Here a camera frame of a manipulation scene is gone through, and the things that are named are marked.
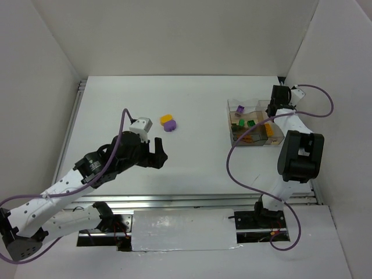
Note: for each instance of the brown lego brick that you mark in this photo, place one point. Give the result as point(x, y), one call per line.
point(249, 139)

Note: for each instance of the yellow rounded block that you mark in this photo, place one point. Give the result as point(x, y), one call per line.
point(165, 119)

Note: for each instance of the green small lego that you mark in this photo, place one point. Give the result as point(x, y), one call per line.
point(251, 123)

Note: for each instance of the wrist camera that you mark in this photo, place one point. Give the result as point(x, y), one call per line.
point(296, 95)
point(141, 127)

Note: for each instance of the silver tape sheet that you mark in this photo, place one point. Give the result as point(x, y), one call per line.
point(183, 230)

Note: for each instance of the left aluminium rail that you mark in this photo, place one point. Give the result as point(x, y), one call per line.
point(77, 101)

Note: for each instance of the purple rounded block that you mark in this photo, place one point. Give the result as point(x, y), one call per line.
point(170, 126)

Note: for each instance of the yellow lego brick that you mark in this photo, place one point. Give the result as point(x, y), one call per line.
point(269, 130)

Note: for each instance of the clear tall side bin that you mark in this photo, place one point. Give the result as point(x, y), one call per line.
point(262, 115)

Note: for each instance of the aluminium rail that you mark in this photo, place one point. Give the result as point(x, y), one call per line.
point(169, 201)
point(77, 101)

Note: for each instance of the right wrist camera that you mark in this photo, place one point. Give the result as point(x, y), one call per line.
point(296, 95)

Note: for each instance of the purple small lego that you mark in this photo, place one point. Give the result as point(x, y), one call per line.
point(240, 109)

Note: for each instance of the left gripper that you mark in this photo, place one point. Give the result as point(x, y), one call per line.
point(150, 155)

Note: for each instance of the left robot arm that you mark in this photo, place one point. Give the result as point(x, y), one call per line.
point(42, 219)

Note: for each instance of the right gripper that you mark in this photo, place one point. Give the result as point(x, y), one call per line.
point(279, 95)

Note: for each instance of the aluminium front rail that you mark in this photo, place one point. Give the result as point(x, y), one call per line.
point(169, 201)

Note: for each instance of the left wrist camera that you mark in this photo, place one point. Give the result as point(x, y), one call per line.
point(141, 127)

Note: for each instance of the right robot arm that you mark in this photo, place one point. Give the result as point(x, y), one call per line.
point(300, 158)

